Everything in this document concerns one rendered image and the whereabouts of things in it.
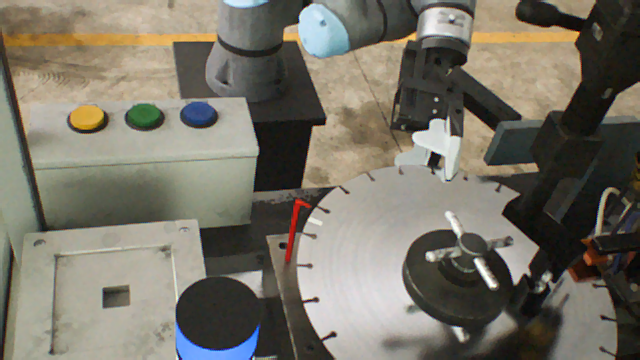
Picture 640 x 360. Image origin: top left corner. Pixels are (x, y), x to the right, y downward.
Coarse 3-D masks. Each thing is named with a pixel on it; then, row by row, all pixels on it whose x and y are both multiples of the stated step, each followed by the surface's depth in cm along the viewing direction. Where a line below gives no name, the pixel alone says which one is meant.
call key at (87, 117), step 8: (72, 112) 80; (80, 112) 80; (88, 112) 80; (96, 112) 80; (72, 120) 79; (80, 120) 79; (88, 120) 79; (96, 120) 79; (104, 120) 81; (88, 128) 79
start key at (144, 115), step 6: (132, 108) 82; (138, 108) 82; (144, 108) 82; (150, 108) 82; (156, 108) 83; (132, 114) 81; (138, 114) 81; (144, 114) 81; (150, 114) 82; (156, 114) 82; (132, 120) 81; (138, 120) 80; (144, 120) 81; (150, 120) 81; (156, 120) 81; (144, 126) 81
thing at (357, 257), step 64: (384, 192) 72; (448, 192) 73; (512, 192) 75; (320, 256) 64; (384, 256) 65; (512, 256) 68; (320, 320) 58; (384, 320) 59; (448, 320) 61; (512, 320) 62; (576, 320) 63
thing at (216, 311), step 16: (192, 288) 34; (208, 288) 34; (224, 288) 34; (240, 288) 35; (192, 304) 33; (208, 304) 33; (224, 304) 34; (240, 304) 34; (256, 304) 34; (176, 320) 33; (192, 320) 33; (208, 320) 33; (224, 320) 33; (240, 320) 33; (256, 320) 33; (176, 336) 34; (192, 336) 32; (208, 336) 32; (224, 336) 32; (240, 336) 32; (256, 336) 34; (192, 352) 33; (208, 352) 32; (224, 352) 32; (240, 352) 33
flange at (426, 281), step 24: (432, 240) 66; (456, 240) 67; (408, 264) 64; (432, 264) 64; (504, 264) 65; (432, 288) 62; (456, 288) 62; (480, 288) 62; (504, 288) 63; (456, 312) 60; (480, 312) 61
